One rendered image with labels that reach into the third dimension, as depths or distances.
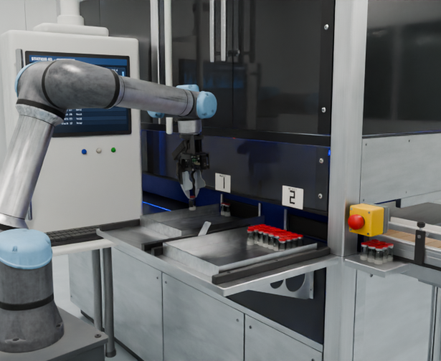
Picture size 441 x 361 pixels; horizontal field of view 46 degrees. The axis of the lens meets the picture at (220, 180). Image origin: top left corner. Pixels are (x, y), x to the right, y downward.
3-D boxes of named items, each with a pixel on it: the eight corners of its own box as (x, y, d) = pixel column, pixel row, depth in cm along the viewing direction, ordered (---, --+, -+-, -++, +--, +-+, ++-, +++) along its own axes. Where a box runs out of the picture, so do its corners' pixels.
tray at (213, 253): (255, 235, 164) (255, 225, 163) (316, 255, 143) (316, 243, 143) (163, 254, 144) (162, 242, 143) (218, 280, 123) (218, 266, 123)
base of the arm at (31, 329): (8, 360, 103) (5, 314, 102) (-20, 336, 114) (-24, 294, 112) (76, 336, 114) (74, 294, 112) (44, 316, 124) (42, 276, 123)
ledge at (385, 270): (375, 256, 149) (376, 249, 148) (416, 267, 139) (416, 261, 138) (344, 265, 140) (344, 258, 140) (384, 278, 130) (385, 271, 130)
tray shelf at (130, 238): (211, 215, 202) (211, 210, 201) (356, 258, 147) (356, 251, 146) (96, 233, 173) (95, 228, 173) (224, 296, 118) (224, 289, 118)
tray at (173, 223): (218, 212, 197) (218, 203, 197) (264, 225, 177) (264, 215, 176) (140, 225, 177) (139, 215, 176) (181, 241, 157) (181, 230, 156)
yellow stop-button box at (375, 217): (364, 228, 142) (366, 202, 141) (387, 233, 136) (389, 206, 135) (347, 232, 137) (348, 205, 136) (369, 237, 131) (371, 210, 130)
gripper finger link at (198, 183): (202, 199, 167) (198, 171, 165) (192, 197, 172) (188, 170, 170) (210, 197, 168) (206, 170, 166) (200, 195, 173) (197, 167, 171)
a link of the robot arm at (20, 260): (13, 309, 104) (8, 244, 102) (-18, 293, 113) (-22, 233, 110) (65, 292, 113) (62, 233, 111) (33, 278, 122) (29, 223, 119)
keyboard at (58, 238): (133, 224, 209) (132, 218, 209) (148, 231, 198) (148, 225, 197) (31, 239, 187) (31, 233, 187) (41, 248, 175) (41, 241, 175)
